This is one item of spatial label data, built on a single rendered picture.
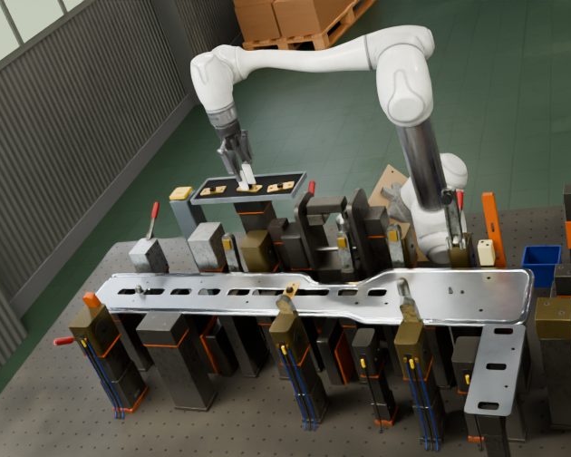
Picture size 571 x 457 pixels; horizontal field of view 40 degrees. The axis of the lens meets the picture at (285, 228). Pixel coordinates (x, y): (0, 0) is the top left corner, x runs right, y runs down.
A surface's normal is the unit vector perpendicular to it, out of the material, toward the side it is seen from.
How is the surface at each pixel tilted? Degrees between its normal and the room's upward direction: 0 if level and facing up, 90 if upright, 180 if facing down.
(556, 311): 0
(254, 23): 90
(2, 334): 90
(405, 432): 0
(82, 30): 90
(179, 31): 90
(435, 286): 0
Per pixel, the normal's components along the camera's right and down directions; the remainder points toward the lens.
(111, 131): 0.92, -0.07
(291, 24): -0.43, 0.58
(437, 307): -0.28, -0.82
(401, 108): -0.05, 0.69
